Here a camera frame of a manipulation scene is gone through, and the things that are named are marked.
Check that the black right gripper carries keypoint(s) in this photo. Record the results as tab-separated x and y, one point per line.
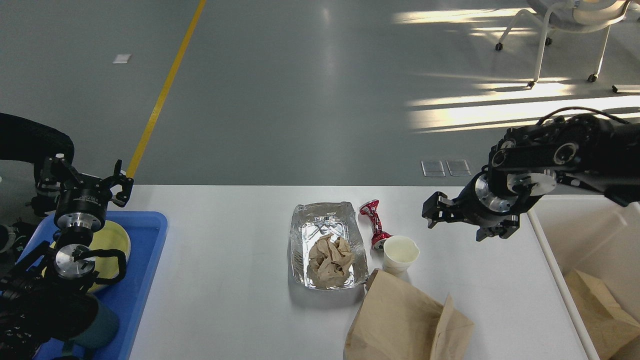
495	215

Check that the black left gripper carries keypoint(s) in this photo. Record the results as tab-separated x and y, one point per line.
78	206

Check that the yellow plate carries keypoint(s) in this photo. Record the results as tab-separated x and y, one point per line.
111	236

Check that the white paper cup front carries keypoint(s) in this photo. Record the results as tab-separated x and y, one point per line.
399	254

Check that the dark green mug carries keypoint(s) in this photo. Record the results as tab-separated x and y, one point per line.
102	326

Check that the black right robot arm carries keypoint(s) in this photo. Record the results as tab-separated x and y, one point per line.
593	151

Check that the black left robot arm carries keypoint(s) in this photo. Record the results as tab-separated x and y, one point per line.
46	295

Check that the small grey floor plate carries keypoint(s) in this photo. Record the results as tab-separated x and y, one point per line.
433	169

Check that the blue plastic tray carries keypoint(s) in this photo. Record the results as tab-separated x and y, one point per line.
127	298

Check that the crushed red can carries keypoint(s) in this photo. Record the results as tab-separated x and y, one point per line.
379	235

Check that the white plastic bin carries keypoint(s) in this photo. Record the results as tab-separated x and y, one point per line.
591	234

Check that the large brown paper bag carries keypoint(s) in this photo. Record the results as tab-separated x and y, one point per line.
397	321

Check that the crumpled brown paper in tray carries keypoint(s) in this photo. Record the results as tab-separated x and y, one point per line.
330	259

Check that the aluminium foil tray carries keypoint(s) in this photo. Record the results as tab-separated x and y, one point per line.
310	222

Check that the white rolling chair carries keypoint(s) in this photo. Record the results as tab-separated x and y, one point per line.
572	17

